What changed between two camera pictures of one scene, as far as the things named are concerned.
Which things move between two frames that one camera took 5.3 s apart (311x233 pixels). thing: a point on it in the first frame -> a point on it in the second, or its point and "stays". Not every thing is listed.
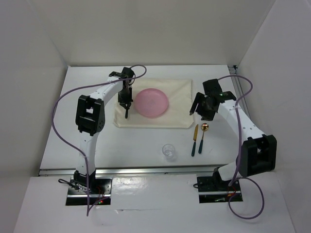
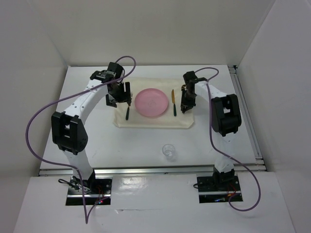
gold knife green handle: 195,139 -> 173,101
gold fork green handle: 126,113 stays
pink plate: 151,103 stays
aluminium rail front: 141,171 stays
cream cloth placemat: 180,94 stays
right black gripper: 199,98 -> 189,105
